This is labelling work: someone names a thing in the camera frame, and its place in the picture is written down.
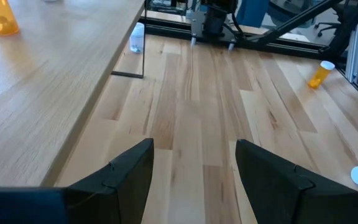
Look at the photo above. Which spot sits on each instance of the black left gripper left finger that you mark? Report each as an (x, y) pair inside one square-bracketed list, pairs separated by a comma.
[(120, 189)]

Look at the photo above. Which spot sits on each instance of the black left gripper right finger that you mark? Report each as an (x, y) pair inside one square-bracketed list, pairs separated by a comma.
[(272, 189)]

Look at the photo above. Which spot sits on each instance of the clear bottle blue pills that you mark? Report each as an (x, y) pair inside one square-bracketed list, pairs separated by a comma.
[(137, 37)]

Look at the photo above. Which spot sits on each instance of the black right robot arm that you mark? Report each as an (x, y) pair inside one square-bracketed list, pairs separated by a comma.
[(213, 21)]

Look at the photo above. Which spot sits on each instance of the wooden shelf black metal legs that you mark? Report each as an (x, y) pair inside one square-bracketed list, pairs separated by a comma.
[(57, 77)]

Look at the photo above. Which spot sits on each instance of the silver aluminium post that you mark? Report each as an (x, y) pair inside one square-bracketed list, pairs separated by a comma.
[(354, 53)]

